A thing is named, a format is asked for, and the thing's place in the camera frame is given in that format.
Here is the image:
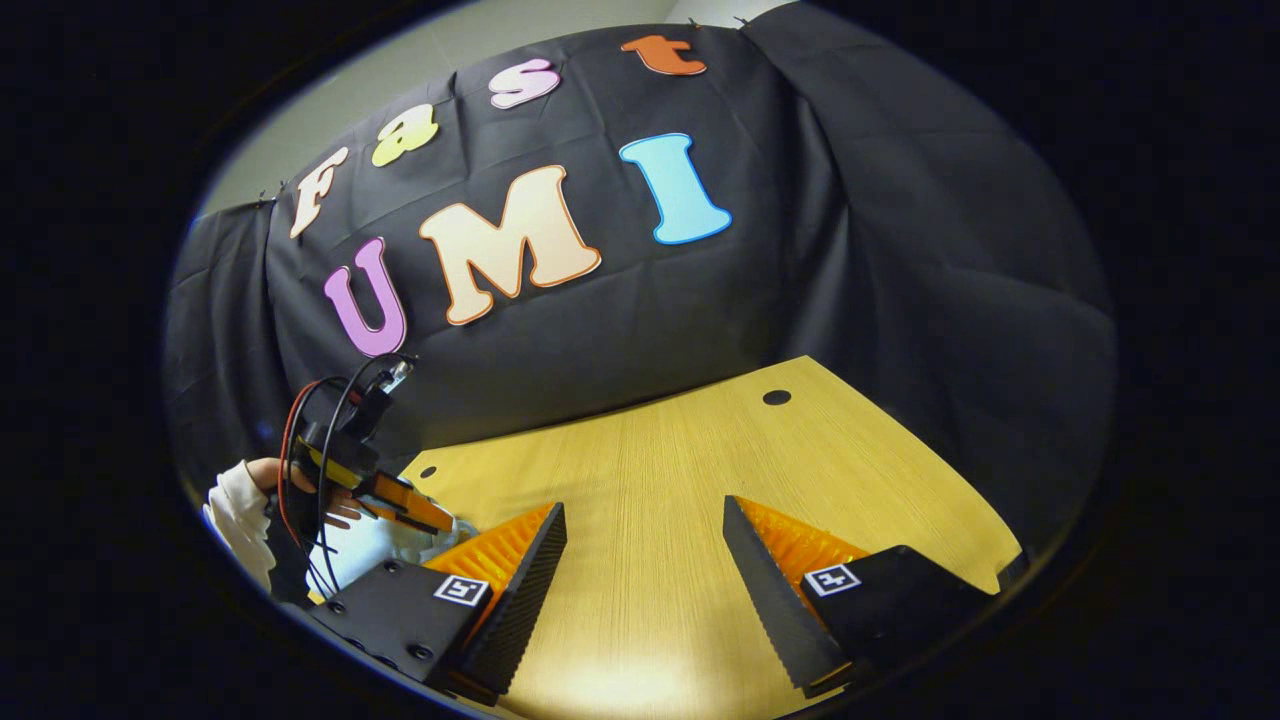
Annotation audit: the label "white suitcase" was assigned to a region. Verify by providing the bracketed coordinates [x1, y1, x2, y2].
[308, 510, 481, 601]

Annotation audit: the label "black backdrop cloth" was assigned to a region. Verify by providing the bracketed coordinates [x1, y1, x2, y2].
[165, 22, 1116, 561]

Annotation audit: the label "black cable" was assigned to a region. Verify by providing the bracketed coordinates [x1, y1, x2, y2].
[315, 352, 416, 601]

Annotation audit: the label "red cable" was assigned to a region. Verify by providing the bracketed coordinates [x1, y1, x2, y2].
[278, 378, 336, 566]

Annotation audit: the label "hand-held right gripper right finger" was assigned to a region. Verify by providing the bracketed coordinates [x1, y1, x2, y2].
[722, 495, 1001, 699]

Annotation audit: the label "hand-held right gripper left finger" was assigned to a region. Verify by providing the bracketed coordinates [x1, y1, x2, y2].
[310, 502, 568, 706]

